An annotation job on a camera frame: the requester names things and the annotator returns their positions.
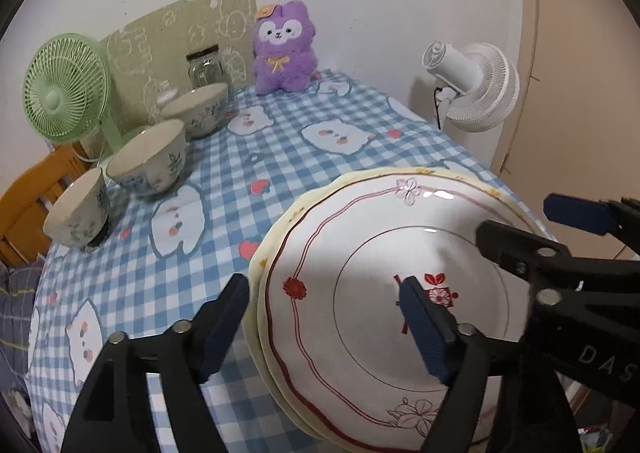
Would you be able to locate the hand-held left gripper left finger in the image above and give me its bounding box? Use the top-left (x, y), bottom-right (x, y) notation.
top-left (60, 273), bottom-right (251, 453)

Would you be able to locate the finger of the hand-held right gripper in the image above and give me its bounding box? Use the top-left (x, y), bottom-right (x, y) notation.
top-left (475, 219), bottom-right (640, 294)
top-left (543, 193), bottom-right (640, 259)

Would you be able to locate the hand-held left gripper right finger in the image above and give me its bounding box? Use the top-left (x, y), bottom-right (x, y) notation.
top-left (397, 275), bottom-right (583, 453)

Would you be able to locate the white plate with red pattern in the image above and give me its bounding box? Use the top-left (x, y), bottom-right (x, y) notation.
top-left (257, 174), bottom-right (546, 453)

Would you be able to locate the yellow floral cream plate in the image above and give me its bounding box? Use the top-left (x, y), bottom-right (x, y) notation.
top-left (245, 166), bottom-right (551, 444)

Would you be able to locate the large grey floral bowl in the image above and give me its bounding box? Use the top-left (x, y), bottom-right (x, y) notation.
top-left (43, 167), bottom-right (110, 249)

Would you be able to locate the beige door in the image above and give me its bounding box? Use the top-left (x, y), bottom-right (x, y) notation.
top-left (490, 0), bottom-right (640, 259)

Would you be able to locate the white fan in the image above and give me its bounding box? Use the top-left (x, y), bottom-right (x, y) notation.
top-left (421, 40), bottom-right (521, 131)

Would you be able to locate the blue floral bowl with label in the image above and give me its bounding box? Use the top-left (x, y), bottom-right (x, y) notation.
top-left (106, 120), bottom-right (187, 198)

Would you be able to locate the grey plaid pillow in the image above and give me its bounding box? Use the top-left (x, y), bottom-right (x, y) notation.
top-left (0, 263), bottom-right (46, 394)

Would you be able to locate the blue checkered tablecloth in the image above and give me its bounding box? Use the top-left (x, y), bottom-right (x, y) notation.
top-left (27, 68), bottom-right (556, 453)

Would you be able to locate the wooden chair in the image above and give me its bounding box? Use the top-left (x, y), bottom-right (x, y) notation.
top-left (0, 143), bottom-right (101, 266)

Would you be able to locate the glass jar with black lid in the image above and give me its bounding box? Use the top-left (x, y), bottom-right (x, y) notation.
top-left (186, 46), bottom-right (224, 89)

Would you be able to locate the purple plush toy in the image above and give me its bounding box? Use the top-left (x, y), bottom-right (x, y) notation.
top-left (251, 2), bottom-right (321, 95)

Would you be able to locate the green desk fan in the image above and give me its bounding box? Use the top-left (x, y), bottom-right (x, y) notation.
top-left (23, 33), bottom-right (126, 161)

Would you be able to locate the black fan cable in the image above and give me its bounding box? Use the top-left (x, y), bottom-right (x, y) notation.
top-left (431, 83), bottom-right (453, 130)

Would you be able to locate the green cartoon wall cloth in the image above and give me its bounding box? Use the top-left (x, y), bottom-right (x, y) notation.
top-left (82, 0), bottom-right (257, 156)

